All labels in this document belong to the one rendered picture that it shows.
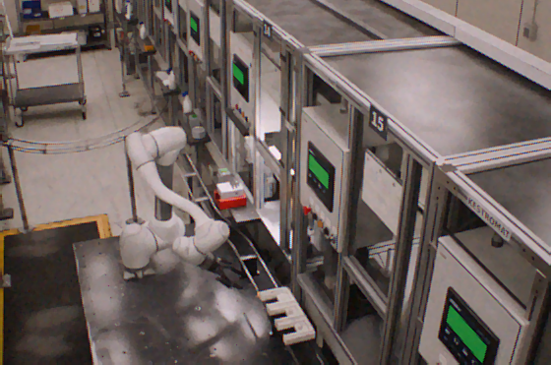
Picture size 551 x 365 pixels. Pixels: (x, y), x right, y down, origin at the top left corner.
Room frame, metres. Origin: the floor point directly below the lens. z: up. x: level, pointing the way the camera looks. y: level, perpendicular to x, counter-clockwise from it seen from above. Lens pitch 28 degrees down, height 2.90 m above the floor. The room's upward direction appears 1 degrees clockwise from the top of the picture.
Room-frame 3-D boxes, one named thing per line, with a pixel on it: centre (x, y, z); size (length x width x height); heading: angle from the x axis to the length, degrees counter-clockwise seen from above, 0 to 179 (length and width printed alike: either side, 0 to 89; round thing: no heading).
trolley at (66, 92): (6.58, 2.55, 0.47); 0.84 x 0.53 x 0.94; 104
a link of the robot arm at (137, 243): (2.93, 0.77, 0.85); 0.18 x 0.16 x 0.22; 132
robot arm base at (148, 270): (2.90, 0.77, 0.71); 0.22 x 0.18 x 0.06; 20
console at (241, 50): (3.45, 0.09, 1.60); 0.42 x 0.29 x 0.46; 20
